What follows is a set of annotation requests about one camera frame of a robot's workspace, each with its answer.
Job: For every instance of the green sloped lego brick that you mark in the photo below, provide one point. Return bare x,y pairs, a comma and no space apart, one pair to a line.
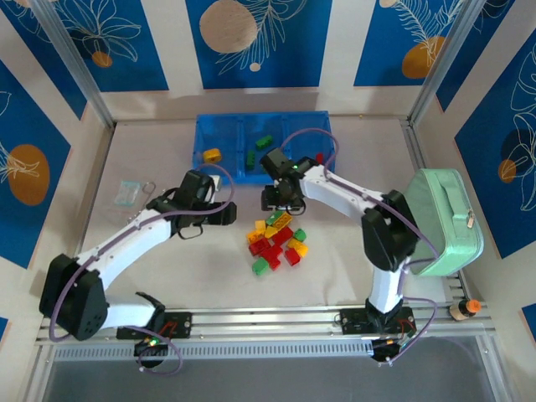
260,266
274,217

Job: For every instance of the orange lego brick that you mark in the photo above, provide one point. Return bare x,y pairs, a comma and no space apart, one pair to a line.
212,155
286,219

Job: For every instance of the wide green lego brick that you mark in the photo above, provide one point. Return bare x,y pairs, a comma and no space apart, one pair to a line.
264,142

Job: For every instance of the long green lego brick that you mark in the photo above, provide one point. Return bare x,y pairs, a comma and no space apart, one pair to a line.
251,159

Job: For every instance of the red lego brick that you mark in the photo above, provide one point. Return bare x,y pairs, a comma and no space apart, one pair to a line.
292,256
319,158
258,247
273,256
283,237

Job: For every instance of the blue three-compartment plastic bin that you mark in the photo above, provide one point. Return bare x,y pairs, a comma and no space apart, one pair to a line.
218,134

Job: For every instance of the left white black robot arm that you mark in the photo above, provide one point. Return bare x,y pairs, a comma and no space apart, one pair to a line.
125,247

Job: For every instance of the small green lego brick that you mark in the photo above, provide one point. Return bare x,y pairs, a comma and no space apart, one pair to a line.
300,234

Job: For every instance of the small clear plastic bag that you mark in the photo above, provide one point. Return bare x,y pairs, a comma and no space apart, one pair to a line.
127,193

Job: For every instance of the left black connector module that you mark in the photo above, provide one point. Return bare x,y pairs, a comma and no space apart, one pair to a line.
151,351

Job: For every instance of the black connector module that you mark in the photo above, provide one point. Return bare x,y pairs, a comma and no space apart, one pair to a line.
387,351
151,351

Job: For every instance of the mint green zip case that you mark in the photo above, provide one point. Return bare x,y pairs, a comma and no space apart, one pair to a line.
448,218

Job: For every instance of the right black connector module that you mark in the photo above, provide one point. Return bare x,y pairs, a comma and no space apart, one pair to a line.
387,351

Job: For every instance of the small bottle with orange cap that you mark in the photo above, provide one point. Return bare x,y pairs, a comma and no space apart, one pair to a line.
464,310

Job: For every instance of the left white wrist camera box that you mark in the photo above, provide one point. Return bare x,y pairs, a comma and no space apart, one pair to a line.
216,182

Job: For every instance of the blue leaf print wall panel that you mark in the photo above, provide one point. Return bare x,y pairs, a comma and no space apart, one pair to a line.
494,188
42,46
377,63
469,54
293,63
117,63
529,317
3,328
25,125

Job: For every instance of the aluminium rail frame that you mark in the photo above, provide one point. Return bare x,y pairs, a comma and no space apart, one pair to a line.
272,318

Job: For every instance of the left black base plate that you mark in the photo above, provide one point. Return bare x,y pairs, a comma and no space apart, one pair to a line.
180,324

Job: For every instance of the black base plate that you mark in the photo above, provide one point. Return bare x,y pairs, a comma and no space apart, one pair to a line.
180,324
356,322

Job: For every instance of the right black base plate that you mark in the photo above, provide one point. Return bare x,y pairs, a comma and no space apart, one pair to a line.
356,322

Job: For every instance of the aluminium frame post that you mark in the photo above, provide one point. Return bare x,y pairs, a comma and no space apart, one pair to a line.
67,42
453,42

